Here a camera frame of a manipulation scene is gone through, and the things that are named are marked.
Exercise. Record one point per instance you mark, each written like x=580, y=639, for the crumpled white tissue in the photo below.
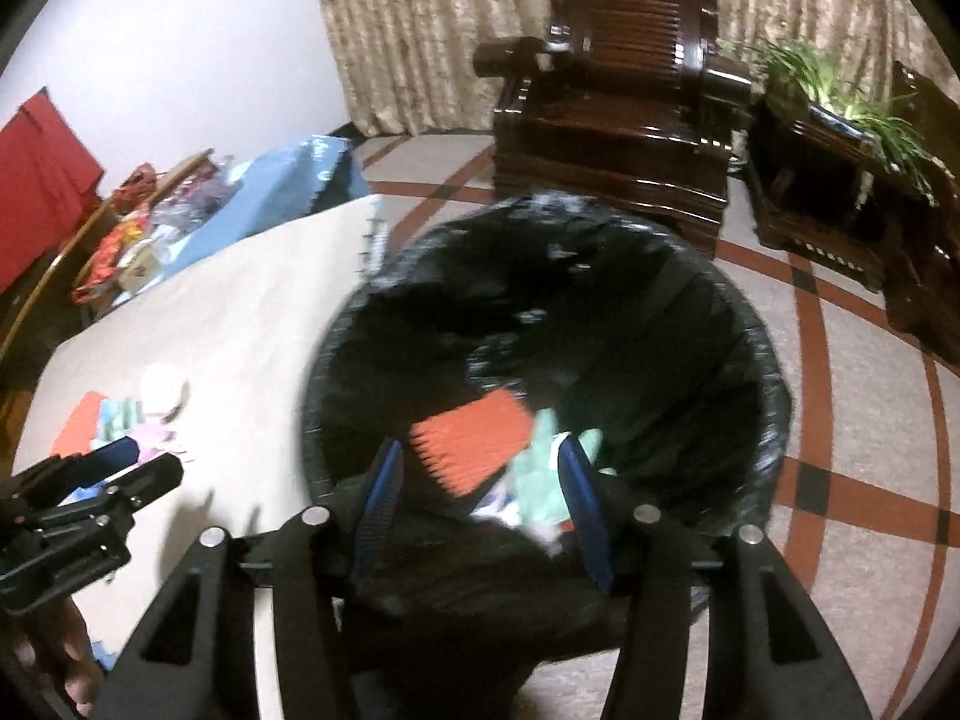
x=163, y=388

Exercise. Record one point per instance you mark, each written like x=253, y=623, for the dark wooden side table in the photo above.
x=817, y=187

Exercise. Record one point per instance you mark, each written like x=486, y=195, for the blue tablecloth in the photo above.
x=262, y=195

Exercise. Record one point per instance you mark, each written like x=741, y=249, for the red cloth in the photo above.
x=41, y=180

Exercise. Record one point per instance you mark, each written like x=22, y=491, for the green paper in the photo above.
x=536, y=469

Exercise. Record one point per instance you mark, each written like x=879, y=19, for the round wooden table rim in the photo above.
x=52, y=277

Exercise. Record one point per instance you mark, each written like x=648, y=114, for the crumpled red wrapper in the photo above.
x=136, y=181

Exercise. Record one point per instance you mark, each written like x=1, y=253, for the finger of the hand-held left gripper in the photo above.
x=109, y=457
x=154, y=478

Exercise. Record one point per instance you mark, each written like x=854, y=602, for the trash bin with black bag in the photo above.
x=637, y=315

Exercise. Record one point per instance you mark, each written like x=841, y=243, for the green paper scrap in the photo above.
x=120, y=418

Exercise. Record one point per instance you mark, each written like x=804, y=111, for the beige patterned curtain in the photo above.
x=420, y=37

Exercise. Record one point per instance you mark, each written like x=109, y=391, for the person's left hand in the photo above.
x=67, y=649

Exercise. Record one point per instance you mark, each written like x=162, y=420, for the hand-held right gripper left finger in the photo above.
x=381, y=510

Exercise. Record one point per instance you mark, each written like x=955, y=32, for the dark wooden armchair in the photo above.
x=622, y=135
x=930, y=240

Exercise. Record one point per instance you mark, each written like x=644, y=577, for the red paper piece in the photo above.
x=79, y=424

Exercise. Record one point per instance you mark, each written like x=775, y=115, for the green potted plant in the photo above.
x=814, y=75

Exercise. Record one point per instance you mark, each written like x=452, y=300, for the pink paper scrap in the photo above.
x=159, y=441

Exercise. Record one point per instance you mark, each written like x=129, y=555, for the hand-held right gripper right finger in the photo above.
x=589, y=525

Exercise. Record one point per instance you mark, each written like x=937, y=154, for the orange ribbed paper piece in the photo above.
x=472, y=439

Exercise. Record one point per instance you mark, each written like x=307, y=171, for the red snack packet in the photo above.
x=109, y=259

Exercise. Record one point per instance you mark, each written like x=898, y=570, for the gold box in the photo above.
x=141, y=270

